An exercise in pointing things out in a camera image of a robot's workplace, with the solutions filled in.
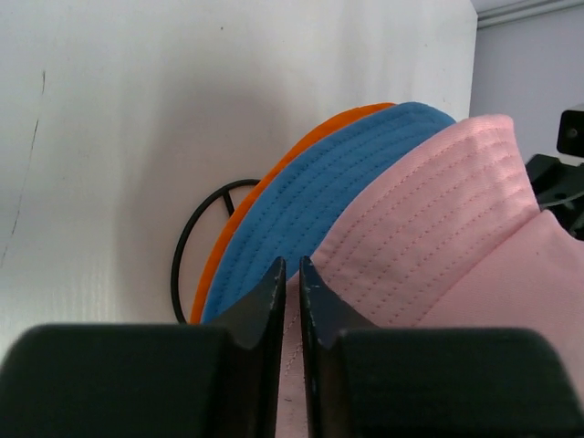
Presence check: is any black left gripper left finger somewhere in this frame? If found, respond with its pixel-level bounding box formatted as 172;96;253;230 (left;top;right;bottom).
1;259;286;437

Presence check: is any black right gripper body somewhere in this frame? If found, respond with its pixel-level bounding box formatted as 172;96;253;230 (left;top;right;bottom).
526;104;583;240

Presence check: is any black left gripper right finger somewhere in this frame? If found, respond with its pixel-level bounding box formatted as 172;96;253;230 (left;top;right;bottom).
299;257;583;437

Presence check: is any pink bucket hat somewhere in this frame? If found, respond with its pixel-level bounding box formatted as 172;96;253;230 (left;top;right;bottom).
276;116;583;437

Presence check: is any blue bucket hat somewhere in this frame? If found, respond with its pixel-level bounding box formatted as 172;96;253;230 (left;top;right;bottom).
201;102;454;322

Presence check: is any orange bucket hat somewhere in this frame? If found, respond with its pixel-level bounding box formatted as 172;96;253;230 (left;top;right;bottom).
187;102;394;324

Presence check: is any black wire hat stand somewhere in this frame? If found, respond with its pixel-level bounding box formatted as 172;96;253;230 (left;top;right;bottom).
170;178;260;324

